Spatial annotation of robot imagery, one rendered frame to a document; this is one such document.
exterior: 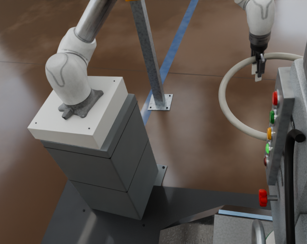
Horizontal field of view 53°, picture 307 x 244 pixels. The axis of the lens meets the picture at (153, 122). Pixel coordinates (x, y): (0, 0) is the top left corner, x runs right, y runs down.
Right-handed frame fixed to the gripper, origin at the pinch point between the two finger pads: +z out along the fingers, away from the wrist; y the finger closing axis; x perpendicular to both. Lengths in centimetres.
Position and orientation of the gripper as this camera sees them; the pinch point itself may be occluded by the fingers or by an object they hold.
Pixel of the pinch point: (256, 72)
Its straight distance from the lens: 161.4
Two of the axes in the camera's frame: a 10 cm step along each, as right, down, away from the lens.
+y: 1.4, 7.7, -6.2
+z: 2.1, 5.9, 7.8
